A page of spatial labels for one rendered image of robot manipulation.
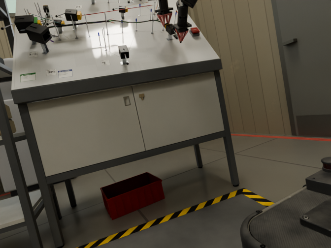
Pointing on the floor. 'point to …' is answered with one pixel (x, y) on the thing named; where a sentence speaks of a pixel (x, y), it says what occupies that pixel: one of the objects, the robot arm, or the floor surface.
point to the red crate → (132, 194)
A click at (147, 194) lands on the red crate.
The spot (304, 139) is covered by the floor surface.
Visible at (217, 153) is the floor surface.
